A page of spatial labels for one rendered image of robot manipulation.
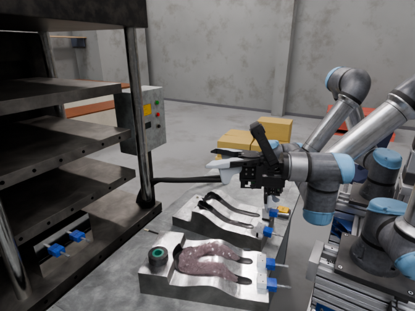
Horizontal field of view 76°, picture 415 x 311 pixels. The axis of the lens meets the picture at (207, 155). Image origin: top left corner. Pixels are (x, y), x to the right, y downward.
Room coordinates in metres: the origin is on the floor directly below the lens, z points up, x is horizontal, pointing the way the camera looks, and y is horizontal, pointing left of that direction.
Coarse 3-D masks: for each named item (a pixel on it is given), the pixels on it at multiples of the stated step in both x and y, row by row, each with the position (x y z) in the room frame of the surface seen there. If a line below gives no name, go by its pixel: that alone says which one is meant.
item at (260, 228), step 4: (260, 224) 1.06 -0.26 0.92; (264, 224) 1.06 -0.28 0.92; (256, 228) 1.04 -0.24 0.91; (260, 228) 1.03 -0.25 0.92; (264, 228) 1.05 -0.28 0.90; (268, 228) 1.05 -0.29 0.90; (272, 228) 1.05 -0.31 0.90; (260, 232) 1.03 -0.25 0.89; (264, 232) 1.03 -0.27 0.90; (268, 232) 1.02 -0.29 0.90; (272, 232) 1.03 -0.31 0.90; (268, 236) 1.02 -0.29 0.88; (280, 236) 1.01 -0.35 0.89
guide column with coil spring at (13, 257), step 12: (0, 204) 0.78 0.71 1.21; (0, 216) 0.77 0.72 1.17; (0, 228) 0.76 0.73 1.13; (0, 240) 0.75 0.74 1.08; (12, 240) 0.78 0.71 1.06; (0, 252) 0.76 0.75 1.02; (12, 252) 0.77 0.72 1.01; (12, 264) 0.76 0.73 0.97; (12, 276) 0.75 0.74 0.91; (24, 276) 0.78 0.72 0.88; (24, 288) 0.76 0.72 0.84
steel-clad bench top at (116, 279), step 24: (216, 168) 1.95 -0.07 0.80; (192, 192) 1.58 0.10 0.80; (240, 192) 1.58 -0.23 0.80; (288, 192) 1.58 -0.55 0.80; (168, 216) 1.30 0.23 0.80; (144, 240) 1.09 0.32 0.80; (192, 240) 1.09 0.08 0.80; (120, 264) 0.93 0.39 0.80; (72, 288) 0.80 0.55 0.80; (96, 288) 0.80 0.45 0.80; (120, 288) 0.80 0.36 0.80
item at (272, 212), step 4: (264, 208) 1.15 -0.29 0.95; (268, 208) 1.15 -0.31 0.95; (264, 212) 1.14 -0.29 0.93; (268, 212) 1.13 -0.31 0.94; (272, 212) 1.13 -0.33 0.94; (276, 212) 1.12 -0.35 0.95; (264, 216) 1.14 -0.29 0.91; (268, 216) 1.13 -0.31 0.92; (272, 216) 1.12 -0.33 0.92; (276, 216) 1.12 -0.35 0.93; (288, 216) 1.11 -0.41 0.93
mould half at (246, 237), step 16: (192, 208) 1.29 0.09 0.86; (224, 208) 1.23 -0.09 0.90; (240, 208) 1.25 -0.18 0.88; (256, 208) 1.25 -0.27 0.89; (176, 224) 1.20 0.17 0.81; (192, 224) 1.15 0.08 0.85; (208, 224) 1.11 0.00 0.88; (224, 224) 1.11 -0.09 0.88; (256, 224) 1.10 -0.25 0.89; (272, 224) 1.18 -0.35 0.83; (224, 240) 1.07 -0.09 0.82; (240, 240) 1.03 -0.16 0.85; (256, 240) 1.00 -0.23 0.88
